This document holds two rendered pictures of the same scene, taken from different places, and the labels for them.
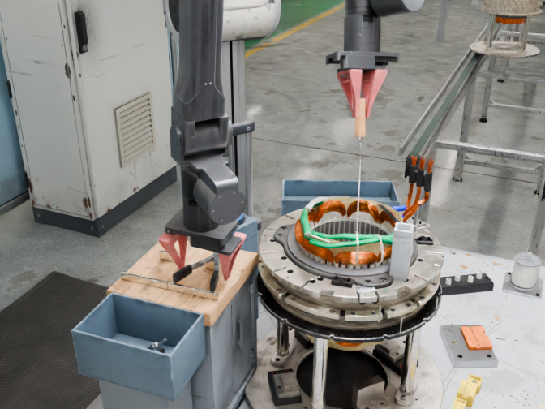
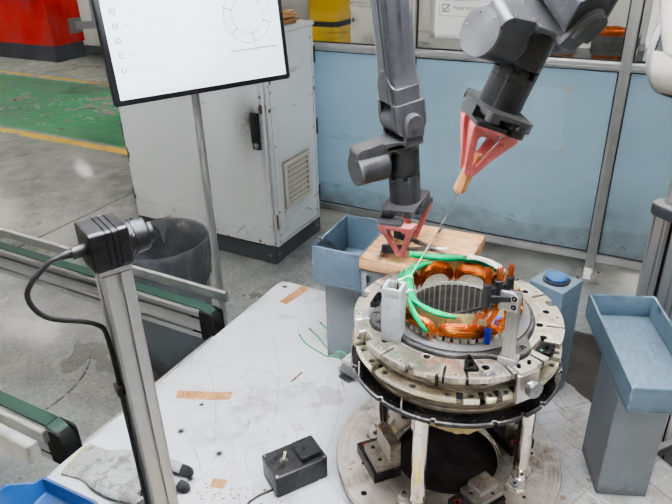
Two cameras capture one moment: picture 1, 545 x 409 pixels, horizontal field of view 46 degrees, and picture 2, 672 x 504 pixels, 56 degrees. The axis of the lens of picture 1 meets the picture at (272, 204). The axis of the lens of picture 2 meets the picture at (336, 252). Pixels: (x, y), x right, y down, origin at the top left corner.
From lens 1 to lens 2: 1.31 m
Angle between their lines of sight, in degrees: 82
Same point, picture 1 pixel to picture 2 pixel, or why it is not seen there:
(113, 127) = not seen: outside the picture
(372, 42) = (487, 90)
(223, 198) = (352, 160)
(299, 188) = (657, 319)
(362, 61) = (469, 105)
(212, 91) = (384, 78)
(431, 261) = (423, 364)
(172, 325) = not seen: hidden behind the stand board
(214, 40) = (379, 34)
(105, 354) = (336, 235)
